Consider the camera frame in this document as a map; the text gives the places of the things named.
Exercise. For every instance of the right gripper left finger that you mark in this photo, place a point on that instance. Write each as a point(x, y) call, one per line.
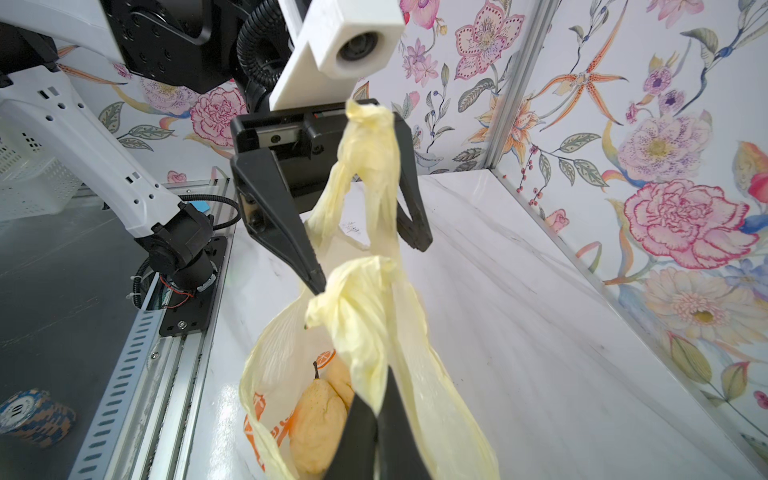
point(355, 455)

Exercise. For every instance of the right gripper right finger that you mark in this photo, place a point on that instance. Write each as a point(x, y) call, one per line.
point(399, 456)

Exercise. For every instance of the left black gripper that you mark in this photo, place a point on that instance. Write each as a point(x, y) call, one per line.
point(283, 161)

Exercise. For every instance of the yellow pear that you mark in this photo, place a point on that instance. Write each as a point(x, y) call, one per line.
point(316, 427)

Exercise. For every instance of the yellow translucent plastic bag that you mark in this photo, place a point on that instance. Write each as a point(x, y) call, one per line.
point(368, 319)

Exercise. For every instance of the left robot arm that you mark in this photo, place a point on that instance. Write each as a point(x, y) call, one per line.
point(193, 44)

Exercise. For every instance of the white plastic crate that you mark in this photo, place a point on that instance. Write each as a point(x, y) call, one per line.
point(33, 181)

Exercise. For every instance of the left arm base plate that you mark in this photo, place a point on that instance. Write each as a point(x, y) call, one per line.
point(195, 294)

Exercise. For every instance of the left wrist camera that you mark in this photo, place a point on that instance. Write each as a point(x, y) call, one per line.
point(336, 42)

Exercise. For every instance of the aluminium mounting rail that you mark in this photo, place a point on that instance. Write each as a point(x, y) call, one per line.
point(144, 425)

